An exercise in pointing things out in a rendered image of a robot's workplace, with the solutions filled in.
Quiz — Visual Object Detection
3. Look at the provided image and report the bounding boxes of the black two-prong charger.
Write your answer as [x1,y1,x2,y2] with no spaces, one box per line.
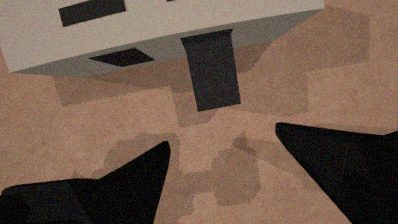
[183,30,241,112]

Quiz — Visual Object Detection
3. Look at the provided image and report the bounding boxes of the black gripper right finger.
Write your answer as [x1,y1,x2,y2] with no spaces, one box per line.
[275,122,398,224]

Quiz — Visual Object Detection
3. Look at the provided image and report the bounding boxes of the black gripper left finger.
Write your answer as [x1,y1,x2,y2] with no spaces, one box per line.
[1,141,171,224]

